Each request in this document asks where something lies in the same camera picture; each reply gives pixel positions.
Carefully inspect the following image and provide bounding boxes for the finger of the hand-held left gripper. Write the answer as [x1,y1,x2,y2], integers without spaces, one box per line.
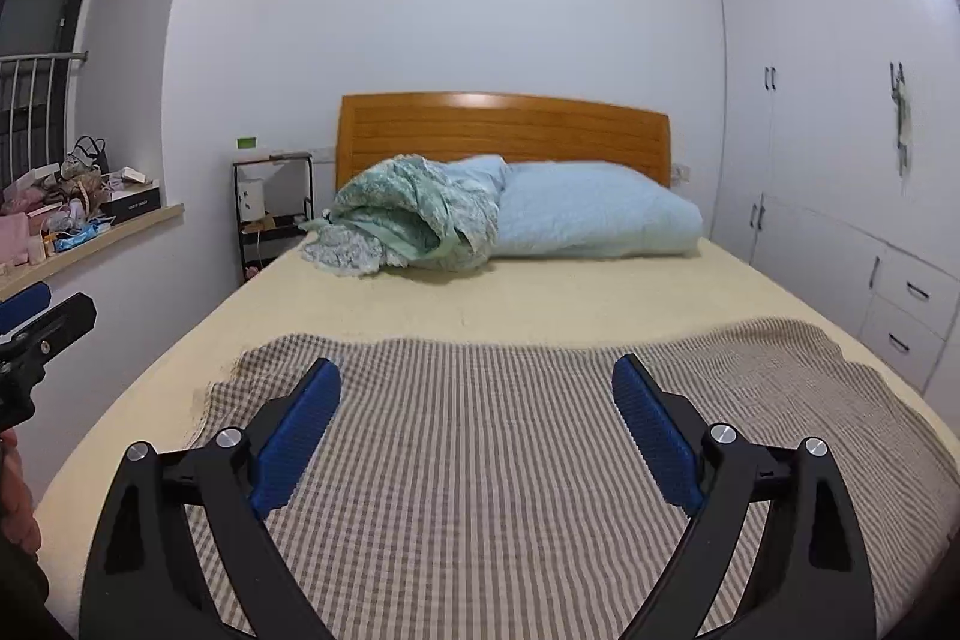
[0,279,53,330]
[0,292,99,380]

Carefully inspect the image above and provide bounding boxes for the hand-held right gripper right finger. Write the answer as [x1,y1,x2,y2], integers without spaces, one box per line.
[611,353,878,640]

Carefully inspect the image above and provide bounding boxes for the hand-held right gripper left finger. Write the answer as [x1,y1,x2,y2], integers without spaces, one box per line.
[79,356,344,640]

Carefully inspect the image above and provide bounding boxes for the person's left hand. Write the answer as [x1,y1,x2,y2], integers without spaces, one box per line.
[0,428,43,562]

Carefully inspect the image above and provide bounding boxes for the pink box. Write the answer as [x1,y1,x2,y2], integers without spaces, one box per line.
[0,212,32,271]

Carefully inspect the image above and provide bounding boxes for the blue packet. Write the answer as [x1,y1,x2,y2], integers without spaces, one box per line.
[51,218,115,253]

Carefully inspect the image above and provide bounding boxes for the black box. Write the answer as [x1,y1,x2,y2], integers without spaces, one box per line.
[97,181,163,226]

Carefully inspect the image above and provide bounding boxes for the black handbag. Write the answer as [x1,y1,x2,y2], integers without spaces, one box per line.
[66,134,110,178]

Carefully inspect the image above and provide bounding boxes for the checked blanket with lace edge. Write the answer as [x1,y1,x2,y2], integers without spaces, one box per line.
[184,317,952,640]

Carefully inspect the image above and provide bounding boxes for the metal window railing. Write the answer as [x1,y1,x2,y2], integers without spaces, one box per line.
[0,50,90,185]

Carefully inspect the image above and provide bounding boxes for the person's dark trousers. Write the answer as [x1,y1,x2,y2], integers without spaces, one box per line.
[0,527,72,640]

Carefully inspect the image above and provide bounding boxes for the wooden bed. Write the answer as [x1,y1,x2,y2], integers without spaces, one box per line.
[34,233,960,640]

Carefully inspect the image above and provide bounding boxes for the light blue pillow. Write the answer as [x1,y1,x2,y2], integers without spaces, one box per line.
[491,160,706,260]

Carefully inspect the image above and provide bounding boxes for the black metal bedside rack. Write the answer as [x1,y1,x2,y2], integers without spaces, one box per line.
[231,150,317,290]

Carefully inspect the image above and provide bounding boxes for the green floral quilt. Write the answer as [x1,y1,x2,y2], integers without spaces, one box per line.
[298,154,512,279]

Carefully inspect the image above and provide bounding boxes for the white wardrobe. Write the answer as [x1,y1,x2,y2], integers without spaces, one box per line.
[708,0,960,399]

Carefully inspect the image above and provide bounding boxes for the cloth hanging on wardrobe handle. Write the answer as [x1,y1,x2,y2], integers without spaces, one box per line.
[889,61,917,180]

